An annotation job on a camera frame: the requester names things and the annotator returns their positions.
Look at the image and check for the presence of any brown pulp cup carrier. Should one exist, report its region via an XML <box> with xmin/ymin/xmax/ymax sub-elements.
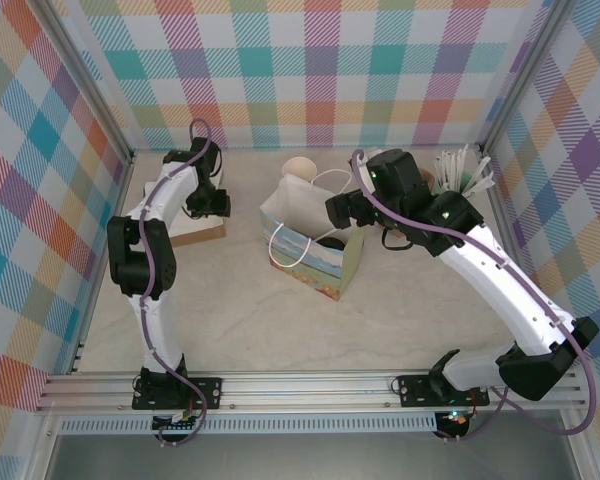
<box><xmin>379</xmin><ymin>168</ymin><xmax>439</xmax><ymax>240</ymax></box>

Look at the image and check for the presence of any paper gift bag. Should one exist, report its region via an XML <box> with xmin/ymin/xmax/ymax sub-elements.
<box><xmin>259</xmin><ymin>168</ymin><xmax>366</xmax><ymax>302</ymax></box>

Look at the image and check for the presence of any right controller board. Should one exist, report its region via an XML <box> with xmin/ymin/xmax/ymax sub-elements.
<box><xmin>437</xmin><ymin>410</ymin><xmax>470</xmax><ymax>437</ymax></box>

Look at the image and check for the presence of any controller board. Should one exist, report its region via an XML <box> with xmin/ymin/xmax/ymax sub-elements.
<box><xmin>151</xmin><ymin>409</ymin><xmax>204</xmax><ymax>432</ymax></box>
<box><xmin>437</xmin><ymin>410</ymin><xmax>470</xmax><ymax>437</ymax></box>

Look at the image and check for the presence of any left controller board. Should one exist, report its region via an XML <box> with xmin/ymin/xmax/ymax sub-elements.
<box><xmin>151</xmin><ymin>409</ymin><xmax>204</xmax><ymax>432</ymax></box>

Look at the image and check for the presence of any grey metal panel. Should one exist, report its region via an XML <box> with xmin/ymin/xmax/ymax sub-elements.
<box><xmin>44</xmin><ymin>432</ymin><xmax>581</xmax><ymax>480</ymax></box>

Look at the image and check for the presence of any aluminium right side rail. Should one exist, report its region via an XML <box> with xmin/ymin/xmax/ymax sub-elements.
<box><xmin>484</xmin><ymin>149</ymin><xmax>554</xmax><ymax>371</ymax></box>

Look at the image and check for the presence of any aluminium left frame post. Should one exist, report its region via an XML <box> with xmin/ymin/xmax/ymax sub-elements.
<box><xmin>37</xmin><ymin>0</ymin><xmax>136</xmax><ymax>166</ymax></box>

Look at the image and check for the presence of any aluminium frame post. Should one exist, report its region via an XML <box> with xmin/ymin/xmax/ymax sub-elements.
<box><xmin>479</xmin><ymin>0</ymin><xmax>574</xmax><ymax>159</ymax></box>
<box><xmin>37</xmin><ymin>0</ymin><xmax>136</xmax><ymax>166</ymax></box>

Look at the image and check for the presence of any aluminium right frame post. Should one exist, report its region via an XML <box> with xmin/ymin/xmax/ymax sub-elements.
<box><xmin>479</xmin><ymin>0</ymin><xmax>574</xmax><ymax>159</ymax></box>

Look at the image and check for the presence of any aluminium left side rail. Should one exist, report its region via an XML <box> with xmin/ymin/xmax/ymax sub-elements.
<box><xmin>71</xmin><ymin>153</ymin><xmax>135</xmax><ymax>376</ymax></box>

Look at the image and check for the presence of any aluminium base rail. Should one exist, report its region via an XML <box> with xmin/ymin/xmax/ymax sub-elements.
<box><xmin>33</xmin><ymin>370</ymin><xmax>587</xmax><ymax>414</ymax></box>

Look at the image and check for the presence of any white slotted cable duct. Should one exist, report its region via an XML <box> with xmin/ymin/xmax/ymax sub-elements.
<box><xmin>58</xmin><ymin>417</ymin><xmax>439</xmax><ymax>436</ymax></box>

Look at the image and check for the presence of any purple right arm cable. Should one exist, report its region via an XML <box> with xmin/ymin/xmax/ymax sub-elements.
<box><xmin>349</xmin><ymin>151</ymin><xmax>596</xmax><ymax>444</ymax></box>

